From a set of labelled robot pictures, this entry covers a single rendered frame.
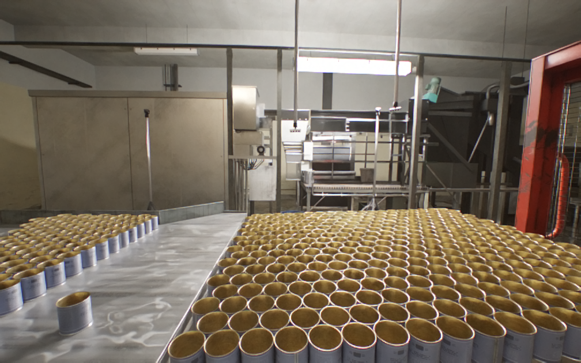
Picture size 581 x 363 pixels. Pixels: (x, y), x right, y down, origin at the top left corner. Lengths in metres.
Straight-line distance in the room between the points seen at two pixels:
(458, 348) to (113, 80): 10.94
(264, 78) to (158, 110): 6.14
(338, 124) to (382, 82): 6.47
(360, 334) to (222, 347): 0.30
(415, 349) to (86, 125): 3.94
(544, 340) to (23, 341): 1.19
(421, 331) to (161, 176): 3.23
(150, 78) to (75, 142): 6.54
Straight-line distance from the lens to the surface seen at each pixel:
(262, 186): 3.40
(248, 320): 0.64
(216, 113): 3.22
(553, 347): 0.78
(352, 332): 0.61
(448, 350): 0.65
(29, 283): 1.11
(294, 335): 0.59
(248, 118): 2.88
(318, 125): 3.53
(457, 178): 4.97
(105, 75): 11.13
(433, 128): 4.62
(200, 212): 1.86
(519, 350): 0.73
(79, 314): 0.86
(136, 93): 3.64
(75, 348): 0.83
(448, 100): 4.86
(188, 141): 3.30
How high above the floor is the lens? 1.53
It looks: 6 degrees down
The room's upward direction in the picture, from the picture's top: 1 degrees clockwise
